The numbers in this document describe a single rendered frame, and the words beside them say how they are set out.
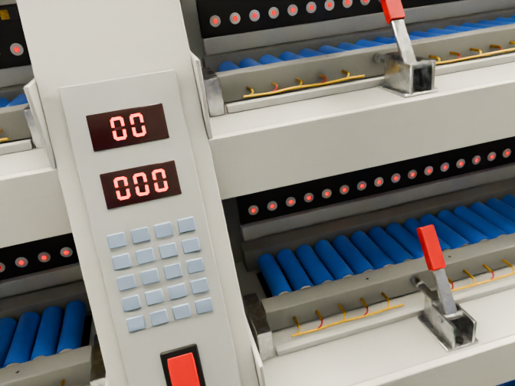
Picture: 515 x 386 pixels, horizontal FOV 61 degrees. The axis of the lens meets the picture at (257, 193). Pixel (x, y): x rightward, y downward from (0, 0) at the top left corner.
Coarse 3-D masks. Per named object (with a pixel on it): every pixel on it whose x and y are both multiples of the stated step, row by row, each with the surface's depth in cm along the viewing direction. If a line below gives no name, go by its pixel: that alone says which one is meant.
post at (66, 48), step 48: (48, 0) 26; (96, 0) 27; (144, 0) 27; (48, 48) 26; (96, 48) 27; (144, 48) 27; (48, 96) 26; (192, 96) 28; (192, 144) 28; (96, 288) 28; (240, 336) 30
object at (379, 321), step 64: (256, 192) 45; (320, 192) 47; (384, 192) 49; (512, 192) 50; (256, 256) 45; (320, 256) 44; (384, 256) 42; (448, 256) 40; (512, 256) 41; (256, 320) 35; (320, 320) 37; (384, 320) 36; (448, 320) 33; (512, 320) 36; (320, 384) 32; (384, 384) 32; (448, 384) 34
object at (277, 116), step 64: (256, 0) 44; (320, 0) 46; (384, 0) 33; (448, 0) 50; (512, 0) 51; (256, 64) 39; (320, 64) 36; (384, 64) 38; (448, 64) 37; (512, 64) 37; (256, 128) 29; (320, 128) 30; (384, 128) 31; (448, 128) 33; (512, 128) 34
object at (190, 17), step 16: (0, 0) 44; (192, 0) 47; (192, 16) 47; (192, 32) 47; (192, 48) 47; (448, 192) 54; (224, 208) 49; (240, 224) 49; (240, 240) 50; (240, 256) 50; (48, 288) 46
